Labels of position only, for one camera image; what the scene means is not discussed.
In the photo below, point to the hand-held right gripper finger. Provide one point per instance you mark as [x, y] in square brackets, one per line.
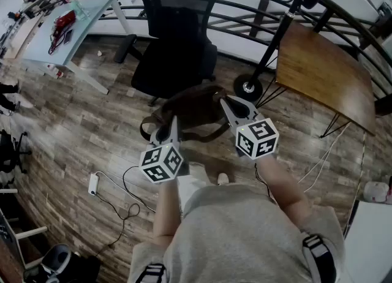
[230, 116]
[252, 111]

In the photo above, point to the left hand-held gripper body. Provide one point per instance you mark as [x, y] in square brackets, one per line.
[160, 162]

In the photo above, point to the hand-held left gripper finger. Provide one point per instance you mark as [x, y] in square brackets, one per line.
[159, 136]
[176, 131]

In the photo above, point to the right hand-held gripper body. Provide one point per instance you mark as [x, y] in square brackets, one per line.
[257, 139]

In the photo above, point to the brown leather bag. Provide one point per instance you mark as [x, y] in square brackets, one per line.
[196, 104]

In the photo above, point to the black mesh office chair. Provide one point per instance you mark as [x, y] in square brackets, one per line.
[171, 70]

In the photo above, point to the person's left forearm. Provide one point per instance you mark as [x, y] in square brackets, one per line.
[167, 208]

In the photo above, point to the person's right forearm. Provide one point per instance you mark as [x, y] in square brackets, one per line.
[281, 183]

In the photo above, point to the person's white trousers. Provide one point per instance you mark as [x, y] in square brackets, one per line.
[191, 183]

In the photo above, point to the person's white shoe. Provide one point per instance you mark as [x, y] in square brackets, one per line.
[223, 179]

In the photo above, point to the white power strip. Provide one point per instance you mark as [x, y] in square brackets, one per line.
[93, 183]

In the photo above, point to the brown wooden table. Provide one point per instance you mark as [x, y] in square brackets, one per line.
[321, 67]

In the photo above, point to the person's grey shirt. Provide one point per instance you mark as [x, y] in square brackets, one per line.
[239, 232]

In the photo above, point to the dark metal railing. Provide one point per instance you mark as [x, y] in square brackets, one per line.
[258, 15]

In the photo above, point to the red label plastic bottle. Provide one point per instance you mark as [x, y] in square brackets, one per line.
[56, 72]

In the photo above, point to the pink white bag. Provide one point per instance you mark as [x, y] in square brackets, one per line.
[376, 192]

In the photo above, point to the dark smartphone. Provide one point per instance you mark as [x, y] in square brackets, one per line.
[68, 36]

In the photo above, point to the light blue glass desk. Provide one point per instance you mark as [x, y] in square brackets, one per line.
[92, 12]

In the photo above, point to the clear plastic bottle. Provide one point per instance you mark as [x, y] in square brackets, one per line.
[80, 9]

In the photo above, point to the white box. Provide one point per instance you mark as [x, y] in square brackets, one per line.
[370, 245]

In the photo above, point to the white shelf frame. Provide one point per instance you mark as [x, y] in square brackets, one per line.
[21, 236]

